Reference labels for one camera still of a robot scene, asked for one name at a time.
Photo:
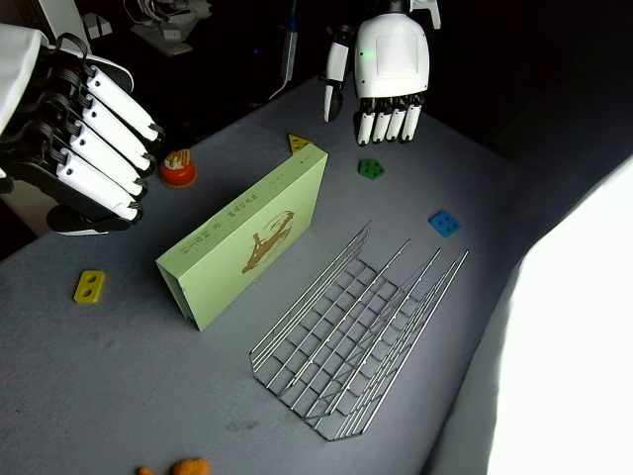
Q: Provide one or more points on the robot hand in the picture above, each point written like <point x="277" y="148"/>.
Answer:
<point x="106" y="148"/>
<point x="393" y="54"/>

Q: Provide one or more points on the light green rectangular block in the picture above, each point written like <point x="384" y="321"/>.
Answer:
<point x="237" y="247"/>

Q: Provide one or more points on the orange toy cake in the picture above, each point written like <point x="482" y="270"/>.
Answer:
<point x="178" y="173"/>

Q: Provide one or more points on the green pentagon block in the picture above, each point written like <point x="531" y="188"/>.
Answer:
<point x="371" y="169"/>

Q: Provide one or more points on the small white background part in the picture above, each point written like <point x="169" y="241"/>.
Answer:
<point x="96" y="25"/>

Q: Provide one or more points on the white background device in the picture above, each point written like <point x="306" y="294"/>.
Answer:
<point x="165" y="34"/>

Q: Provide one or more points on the yellow triangle block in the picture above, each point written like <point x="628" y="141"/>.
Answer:
<point x="297" y="143"/>

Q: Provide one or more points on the yellow two-hole block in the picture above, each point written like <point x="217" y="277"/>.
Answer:
<point x="90" y="287"/>

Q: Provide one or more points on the blue square block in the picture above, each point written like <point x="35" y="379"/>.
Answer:
<point x="444" y="225"/>

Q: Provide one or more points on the grey tablecloth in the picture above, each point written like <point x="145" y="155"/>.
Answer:
<point x="123" y="371"/>

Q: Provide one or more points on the white sheet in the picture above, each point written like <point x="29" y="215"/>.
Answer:
<point x="569" y="321"/>

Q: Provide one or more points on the small orange toy piece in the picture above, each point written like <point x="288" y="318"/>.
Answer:
<point x="145" y="471"/>

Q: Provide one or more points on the orange toy nugget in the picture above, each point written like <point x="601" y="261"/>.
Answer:
<point x="190" y="466"/>

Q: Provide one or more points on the white frame post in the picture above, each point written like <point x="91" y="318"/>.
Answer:
<point x="62" y="20"/>

